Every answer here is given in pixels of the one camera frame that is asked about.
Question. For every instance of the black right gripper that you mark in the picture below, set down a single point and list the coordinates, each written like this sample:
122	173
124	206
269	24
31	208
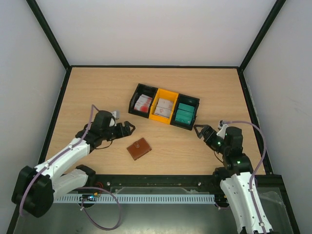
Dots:
207	133

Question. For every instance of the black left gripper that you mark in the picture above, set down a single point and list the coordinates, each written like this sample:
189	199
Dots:
127	132

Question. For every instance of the brown leather card holder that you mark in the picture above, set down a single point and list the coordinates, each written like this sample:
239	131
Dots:
139	148

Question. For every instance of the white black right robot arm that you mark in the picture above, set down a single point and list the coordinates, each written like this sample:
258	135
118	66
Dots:
236	178

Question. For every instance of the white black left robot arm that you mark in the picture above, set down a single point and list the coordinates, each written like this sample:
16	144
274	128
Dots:
38	187

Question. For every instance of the green card stack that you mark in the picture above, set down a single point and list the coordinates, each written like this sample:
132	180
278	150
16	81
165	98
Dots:
184	113

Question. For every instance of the red white card stack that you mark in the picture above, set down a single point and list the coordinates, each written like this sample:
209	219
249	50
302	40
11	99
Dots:
143	103

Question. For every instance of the black plastic bin left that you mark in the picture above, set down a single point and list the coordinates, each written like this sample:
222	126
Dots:
146	90

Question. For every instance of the black plastic bin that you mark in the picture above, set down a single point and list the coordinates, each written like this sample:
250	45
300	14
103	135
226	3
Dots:
189	101
146	90

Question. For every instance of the black plastic bin right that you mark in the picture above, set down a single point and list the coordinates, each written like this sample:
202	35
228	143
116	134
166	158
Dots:
189	101

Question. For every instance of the yellow plastic bin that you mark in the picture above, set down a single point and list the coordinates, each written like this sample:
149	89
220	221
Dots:
165	94

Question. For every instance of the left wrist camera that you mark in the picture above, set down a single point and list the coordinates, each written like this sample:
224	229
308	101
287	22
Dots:
116	114

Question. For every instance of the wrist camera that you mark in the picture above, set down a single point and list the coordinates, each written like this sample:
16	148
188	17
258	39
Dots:
222	126
116	114

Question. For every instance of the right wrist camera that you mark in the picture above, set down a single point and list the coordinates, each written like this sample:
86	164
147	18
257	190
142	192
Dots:
222	126

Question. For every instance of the light blue cable duct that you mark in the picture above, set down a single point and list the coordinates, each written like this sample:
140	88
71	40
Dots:
138	199

